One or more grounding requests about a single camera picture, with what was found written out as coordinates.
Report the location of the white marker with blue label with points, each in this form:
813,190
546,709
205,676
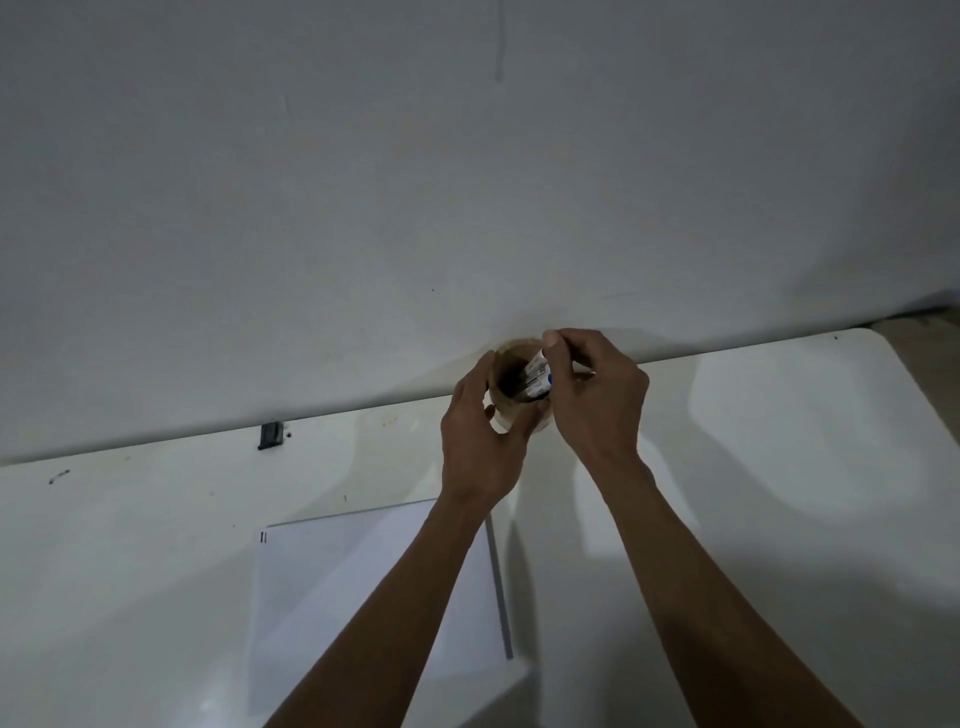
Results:
537,379

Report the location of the small black clip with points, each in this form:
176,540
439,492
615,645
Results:
270,436

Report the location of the white paper sheet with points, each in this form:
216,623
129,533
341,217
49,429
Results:
330,592

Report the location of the person's right forearm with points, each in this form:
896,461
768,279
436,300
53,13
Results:
705,600

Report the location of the person's right hand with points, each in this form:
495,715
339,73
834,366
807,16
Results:
600,412

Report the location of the person's left hand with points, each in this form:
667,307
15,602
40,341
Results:
476,450

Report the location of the beige cylindrical pen holder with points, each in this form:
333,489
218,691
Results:
517,416

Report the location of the person's left thumb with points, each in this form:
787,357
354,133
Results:
517,439

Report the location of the person's right thumb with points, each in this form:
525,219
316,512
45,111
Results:
559,367

